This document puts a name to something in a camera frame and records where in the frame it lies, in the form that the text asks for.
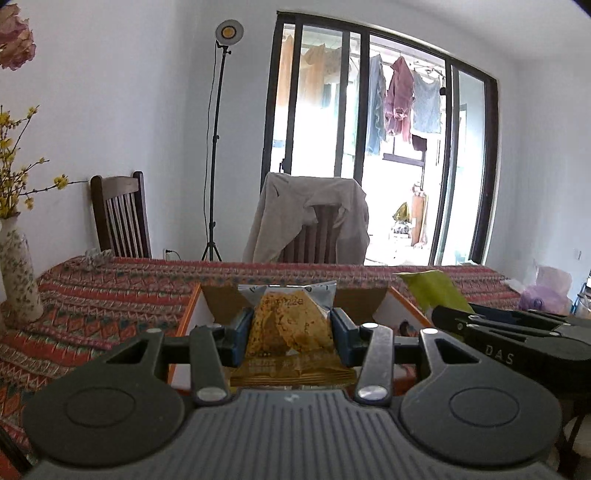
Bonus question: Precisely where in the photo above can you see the yellow chip snack bag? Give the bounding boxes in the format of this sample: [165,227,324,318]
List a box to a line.
[229,281,356,388]

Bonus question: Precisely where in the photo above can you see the green snack bag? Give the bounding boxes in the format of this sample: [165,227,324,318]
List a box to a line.
[399,270,474,318]

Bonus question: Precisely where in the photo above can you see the orange white cardboard box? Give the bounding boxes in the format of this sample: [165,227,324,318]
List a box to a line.
[179,281,430,389]

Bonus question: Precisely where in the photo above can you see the purple tissue pack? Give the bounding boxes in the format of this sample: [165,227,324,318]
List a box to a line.
[518,265,572,315]

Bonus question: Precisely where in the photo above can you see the wooden chair with jacket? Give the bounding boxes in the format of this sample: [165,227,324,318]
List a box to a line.
[277,205,339,264]

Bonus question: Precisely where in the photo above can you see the red patterned tablecloth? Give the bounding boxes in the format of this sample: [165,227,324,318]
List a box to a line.
[0,255,523,467]

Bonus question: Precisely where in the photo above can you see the beige jacket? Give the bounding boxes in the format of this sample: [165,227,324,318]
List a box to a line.
[242,173,370,265]

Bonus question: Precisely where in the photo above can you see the dark wooden chair left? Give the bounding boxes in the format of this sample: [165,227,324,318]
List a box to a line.
[90,171,152,259]

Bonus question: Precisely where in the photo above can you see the floral ceramic vase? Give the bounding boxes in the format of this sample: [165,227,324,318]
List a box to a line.
[1,215,43,324]

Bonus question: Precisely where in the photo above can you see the blue hanging garment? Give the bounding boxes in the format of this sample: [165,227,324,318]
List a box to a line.
[366,55,386,155]

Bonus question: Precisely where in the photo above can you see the black framed glass door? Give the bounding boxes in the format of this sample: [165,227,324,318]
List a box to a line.
[262,12,499,266]

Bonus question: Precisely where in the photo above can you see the light blue hanging shirt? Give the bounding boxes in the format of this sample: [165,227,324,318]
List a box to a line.
[412,71,441,134]

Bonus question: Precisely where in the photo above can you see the pink hanging shirt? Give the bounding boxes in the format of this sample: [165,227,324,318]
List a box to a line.
[384,56,414,142]

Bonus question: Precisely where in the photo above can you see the yellow flower branches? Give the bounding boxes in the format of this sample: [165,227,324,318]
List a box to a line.
[0,104,89,220]

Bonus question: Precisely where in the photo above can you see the tripod studio light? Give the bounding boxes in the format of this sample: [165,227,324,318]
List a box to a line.
[201,19,245,262]

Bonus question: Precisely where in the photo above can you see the pink artificial roses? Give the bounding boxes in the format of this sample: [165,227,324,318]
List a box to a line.
[0,3,36,71]

